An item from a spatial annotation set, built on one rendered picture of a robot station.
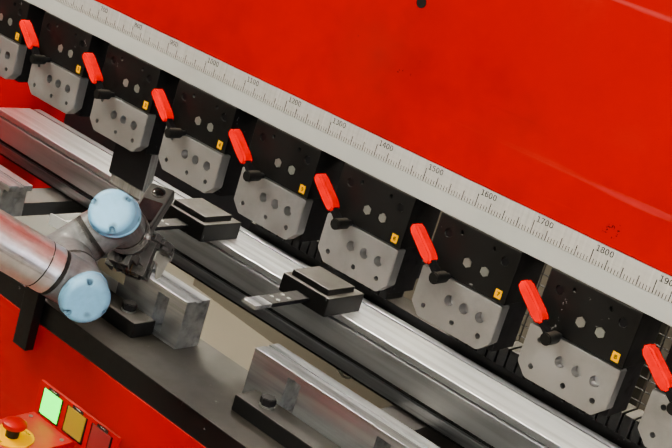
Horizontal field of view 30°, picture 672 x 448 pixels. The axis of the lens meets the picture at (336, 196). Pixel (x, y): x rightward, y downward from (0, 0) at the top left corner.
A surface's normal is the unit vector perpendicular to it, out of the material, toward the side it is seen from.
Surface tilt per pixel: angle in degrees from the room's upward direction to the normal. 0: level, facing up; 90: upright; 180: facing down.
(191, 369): 0
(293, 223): 90
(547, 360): 90
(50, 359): 90
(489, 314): 90
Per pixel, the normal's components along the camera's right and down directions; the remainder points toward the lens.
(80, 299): 0.38, 0.36
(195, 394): 0.28, -0.92
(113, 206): -0.01, -0.27
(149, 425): -0.62, 0.04
